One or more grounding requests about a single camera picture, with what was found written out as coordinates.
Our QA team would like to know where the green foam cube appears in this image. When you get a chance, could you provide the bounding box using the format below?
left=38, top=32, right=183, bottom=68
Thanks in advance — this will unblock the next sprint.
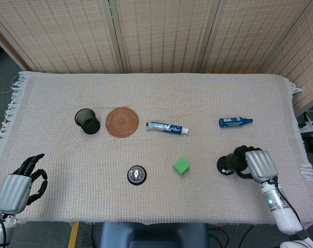
left=172, top=156, right=191, bottom=177

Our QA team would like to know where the blue white toothpaste tube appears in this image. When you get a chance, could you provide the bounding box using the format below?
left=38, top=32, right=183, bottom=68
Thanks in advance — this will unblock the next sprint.
left=145, top=120, right=189, bottom=135

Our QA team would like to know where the round woven rattan coaster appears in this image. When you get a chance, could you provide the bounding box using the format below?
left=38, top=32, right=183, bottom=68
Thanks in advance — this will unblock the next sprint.
left=105, top=106, right=140, bottom=138

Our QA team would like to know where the woven bamboo folding screen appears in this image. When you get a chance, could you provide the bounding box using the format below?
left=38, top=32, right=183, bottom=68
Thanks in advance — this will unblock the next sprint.
left=0, top=0, right=313, bottom=112

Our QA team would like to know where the beige waffle weave tablecloth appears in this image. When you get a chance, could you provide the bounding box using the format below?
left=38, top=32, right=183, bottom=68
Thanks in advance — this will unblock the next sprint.
left=0, top=71, right=313, bottom=226

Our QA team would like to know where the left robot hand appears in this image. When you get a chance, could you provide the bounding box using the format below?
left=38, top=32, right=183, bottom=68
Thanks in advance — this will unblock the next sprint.
left=0, top=153, right=48, bottom=215

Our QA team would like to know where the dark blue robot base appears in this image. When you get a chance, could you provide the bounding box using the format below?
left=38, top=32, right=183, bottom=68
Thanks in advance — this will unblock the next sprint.
left=99, top=222, right=210, bottom=248

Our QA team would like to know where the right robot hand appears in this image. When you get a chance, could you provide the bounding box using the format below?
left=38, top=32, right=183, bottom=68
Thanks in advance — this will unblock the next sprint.
left=232, top=145, right=279, bottom=184

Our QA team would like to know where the silver call bell black base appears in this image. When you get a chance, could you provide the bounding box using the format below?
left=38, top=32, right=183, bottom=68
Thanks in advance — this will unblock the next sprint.
left=127, top=165, right=147, bottom=185

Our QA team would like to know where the black mesh pen holder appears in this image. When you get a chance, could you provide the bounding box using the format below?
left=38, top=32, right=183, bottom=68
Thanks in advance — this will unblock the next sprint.
left=74, top=108, right=101, bottom=135

